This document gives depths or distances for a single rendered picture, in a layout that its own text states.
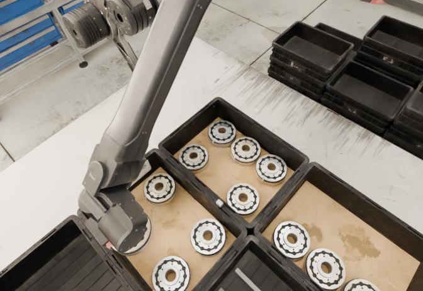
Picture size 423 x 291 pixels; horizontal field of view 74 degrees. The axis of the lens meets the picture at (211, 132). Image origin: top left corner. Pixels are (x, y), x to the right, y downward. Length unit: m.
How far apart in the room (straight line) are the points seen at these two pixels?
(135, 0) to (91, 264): 0.84
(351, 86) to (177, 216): 1.45
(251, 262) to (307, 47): 1.49
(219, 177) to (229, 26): 2.23
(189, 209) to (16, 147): 1.81
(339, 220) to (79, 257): 0.78
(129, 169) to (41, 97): 2.29
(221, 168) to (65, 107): 1.81
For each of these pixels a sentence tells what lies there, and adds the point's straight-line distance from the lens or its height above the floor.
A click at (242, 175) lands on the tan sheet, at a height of 0.83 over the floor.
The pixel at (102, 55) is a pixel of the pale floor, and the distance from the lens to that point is 2.91.
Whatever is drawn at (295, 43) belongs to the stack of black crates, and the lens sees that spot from 2.04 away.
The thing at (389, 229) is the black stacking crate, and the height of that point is 0.88.
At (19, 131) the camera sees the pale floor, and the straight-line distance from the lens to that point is 2.60.
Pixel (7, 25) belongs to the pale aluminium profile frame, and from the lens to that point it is 2.48.
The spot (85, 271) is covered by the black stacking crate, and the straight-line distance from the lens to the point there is 0.96.
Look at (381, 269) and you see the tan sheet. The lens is 0.98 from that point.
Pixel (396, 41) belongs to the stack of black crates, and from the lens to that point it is 2.28.
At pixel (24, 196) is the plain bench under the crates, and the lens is 1.32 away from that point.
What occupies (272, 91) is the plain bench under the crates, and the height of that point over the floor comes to 0.70.
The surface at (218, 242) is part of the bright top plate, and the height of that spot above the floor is 0.86.
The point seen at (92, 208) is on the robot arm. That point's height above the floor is 1.24.
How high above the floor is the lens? 1.69
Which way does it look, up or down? 55 degrees down
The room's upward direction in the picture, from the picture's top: 4 degrees counter-clockwise
